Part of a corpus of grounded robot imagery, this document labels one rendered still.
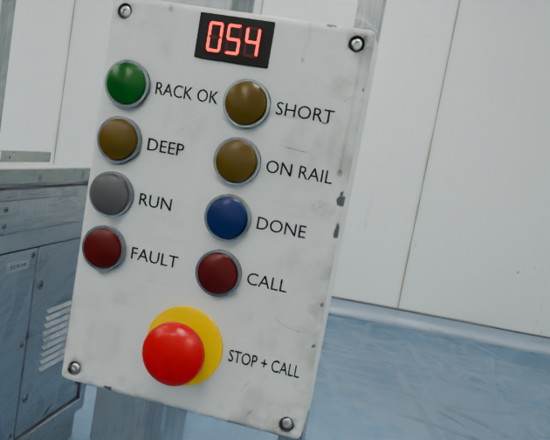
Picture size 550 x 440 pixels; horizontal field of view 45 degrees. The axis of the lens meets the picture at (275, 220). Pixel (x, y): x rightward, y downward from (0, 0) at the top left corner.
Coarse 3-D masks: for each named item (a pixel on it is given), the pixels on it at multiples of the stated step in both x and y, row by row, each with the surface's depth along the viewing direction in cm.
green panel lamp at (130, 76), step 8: (120, 64) 42; (128, 64) 42; (112, 72) 42; (120, 72) 42; (128, 72) 42; (136, 72) 42; (112, 80) 42; (120, 80) 42; (128, 80) 42; (136, 80) 42; (144, 80) 42; (112, 88) 42; (120, 88) 42; (128, 88) 42; (136, 88) 42; (144, 88) 42; (112, 96) 42; (120, 96) 42; (128, 96) 42; (136, 96) 42; (128, 104) 42
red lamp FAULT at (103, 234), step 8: (96, 232) 43; (104, 232) 43; (112, 232) 43; (88, 240) 43; (96, 240) 43; (104, 240) 43; (112, 240) 43; (88, 248) 43; (96, 248) 43; (104, 248) 43; (112, 248) 43; (120, 248) 43; (88, 256) 43; (96, 256) 43; (104, 256) 43; (112, 256) 43; (96, 264) 43; (104, 264) 43; (112, 264) 43
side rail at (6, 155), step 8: (8, 152) 183; (16, 152) 187; (24, 152) 191; (32, 152) 195; (40, 152) 199; (48, 152) 203; (0, 160) 181; (8, 160) 184; (16, 160) 188; (24, 160) 192; (32, 160) 196; (40, 160) 200; (48, 160) 204
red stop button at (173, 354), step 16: (160, 336) 40; (176, 336) 40; (192, 336) 40; (144, 352) 41; (160, 352) 40; (176, 352) 40; (192, 352) 40; (160, 368) 41; (176, 368) 40; (192, 368) 40; (176, 384) 41
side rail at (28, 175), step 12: (0, 168) 138; (12, 168) 142; (24, 168) 146; (36, 168) 150; (48, 168) 155; (60, 168) 160; (72, 168) 166; (84, 168) 171; (0, 180) 138; (12, 180) 142; (24, 180) 146; (36, 180) 151; (48, 180) 156; (60, 180) 161; (72, 180) 167; (84, 180) 172
